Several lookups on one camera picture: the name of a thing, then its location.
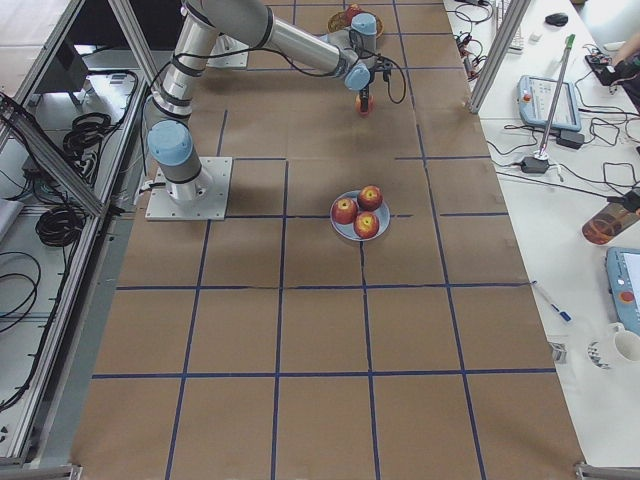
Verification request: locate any light blue plate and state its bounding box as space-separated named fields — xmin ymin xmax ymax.
xmin=330 ymin=190 xmax=391 ymax=241

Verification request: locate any aluminium frame post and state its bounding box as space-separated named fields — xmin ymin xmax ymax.
xmin=467 ymin=0 xmax=530 ymax=114

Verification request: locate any brown drink bottle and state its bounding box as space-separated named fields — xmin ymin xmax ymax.
xmin=582 ymin=187 xmax=639 ymax=245

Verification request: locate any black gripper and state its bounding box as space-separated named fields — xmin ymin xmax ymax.
xmin=358 ymin=85 xmax=373 ymax=113

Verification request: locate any blue teach pendant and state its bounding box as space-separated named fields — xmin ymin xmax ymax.
xmin=517 ymin=75 xmax=582 ymax=132
xmin=605 ymin=247 xmax=639 ymax=334

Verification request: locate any blue white pen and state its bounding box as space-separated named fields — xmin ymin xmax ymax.
xmin=531 ymin=280 xmax=572 ymax=323

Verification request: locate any red yellow transferred apple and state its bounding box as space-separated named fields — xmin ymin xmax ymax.
xmin=355 ymin=96 xmax=375 ymax=118

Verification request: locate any brown paper table cover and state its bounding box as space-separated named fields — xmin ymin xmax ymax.
xmin=71 ymin=1 xmax=582 ymax=479

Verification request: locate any red apple in basket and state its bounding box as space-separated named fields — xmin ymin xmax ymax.
xmin=344 ymin=4 xmax=363 ymax=21

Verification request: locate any white keyboard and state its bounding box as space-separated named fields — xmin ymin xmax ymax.
xmin=491 ymin=0 xmax=529 ymax=55

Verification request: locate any black power adapter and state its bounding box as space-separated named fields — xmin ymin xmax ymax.
xmin=520 ymin=156 xmax=550 ymax=174

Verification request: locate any plate apple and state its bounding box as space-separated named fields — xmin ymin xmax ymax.
xmin=357 ymin=185 xmax=384 ymax=211
xmin=353 ymin=211 xmax=380 ymax=240
xmin=331 ymin=197 xmax=358 ymax=225

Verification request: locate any black computer mouse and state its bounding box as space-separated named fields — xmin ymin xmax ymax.
xmin=544 ymin=12 xmax=569 ymax=27

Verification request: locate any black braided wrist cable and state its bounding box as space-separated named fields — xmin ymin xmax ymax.
xmin=347 ymin=29 xmax=409 ymax=105

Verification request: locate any metal rod green tip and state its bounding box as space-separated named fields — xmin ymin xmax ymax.
xmin=533 ymin=33 xmax=576 ymax=163

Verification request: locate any plate apple left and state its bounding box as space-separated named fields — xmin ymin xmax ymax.
xmin=331 ymin=197 xmax=358 ymax=225

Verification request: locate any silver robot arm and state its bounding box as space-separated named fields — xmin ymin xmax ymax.
xmin=142 ymin=1 xmax=378 ymax=197

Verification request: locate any plate apple near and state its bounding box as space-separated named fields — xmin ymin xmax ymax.
xmin=353 ymin=211 xmax=380 ymax=240

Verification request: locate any woven wicker basket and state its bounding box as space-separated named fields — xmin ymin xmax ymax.
xmin=327 ymin=11 xmax=384 ymax=38

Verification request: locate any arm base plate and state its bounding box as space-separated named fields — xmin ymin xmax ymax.
xmin=206 ymin=35 xmax=248 ymax=70
xmin=145 ymin=157 xmax=233 ymax=221

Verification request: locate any white mug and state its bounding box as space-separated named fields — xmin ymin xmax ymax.
xmin=610 ymin=322 xmax=640 ymax=362

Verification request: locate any plate apple far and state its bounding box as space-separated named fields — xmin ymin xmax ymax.
xmin=357 ymin=185 xmax=384 ymax=211

